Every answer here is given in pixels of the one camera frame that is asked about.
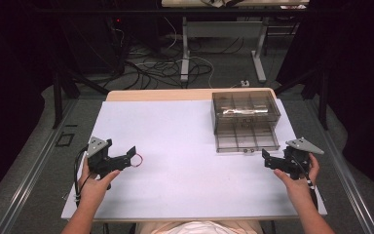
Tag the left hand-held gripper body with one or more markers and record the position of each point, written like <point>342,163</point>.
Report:
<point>101,162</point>

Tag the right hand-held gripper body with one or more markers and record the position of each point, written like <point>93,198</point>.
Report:
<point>293,161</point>

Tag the person's left hand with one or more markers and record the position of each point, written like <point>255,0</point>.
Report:
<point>94,190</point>

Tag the person's right hand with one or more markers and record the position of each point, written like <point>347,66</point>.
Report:
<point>300,190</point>

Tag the transparent grey drawer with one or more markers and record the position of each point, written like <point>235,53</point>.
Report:
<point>246,139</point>

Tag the black floor hatch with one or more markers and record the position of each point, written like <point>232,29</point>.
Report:
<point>65,139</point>

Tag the transparent grey storage box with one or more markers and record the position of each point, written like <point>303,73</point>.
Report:
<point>245,110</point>

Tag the white table mat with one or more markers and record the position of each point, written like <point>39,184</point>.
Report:
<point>181,162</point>

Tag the black metal stand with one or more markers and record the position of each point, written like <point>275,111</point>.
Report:
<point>322,97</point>
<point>57,97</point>

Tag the white power plug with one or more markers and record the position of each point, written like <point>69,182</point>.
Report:
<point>245,83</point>

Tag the person's light shirt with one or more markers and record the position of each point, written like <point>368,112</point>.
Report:
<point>201,228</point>

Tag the dark curtain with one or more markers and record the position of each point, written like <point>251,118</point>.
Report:
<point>360,91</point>
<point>9,97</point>

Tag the dark equipment cabinet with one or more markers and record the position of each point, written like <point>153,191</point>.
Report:
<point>91,45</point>

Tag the aluminium floor rail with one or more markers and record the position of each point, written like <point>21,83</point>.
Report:
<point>32,172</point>
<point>344,169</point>

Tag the white metal frame desk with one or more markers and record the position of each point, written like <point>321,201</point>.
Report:
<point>185,48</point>

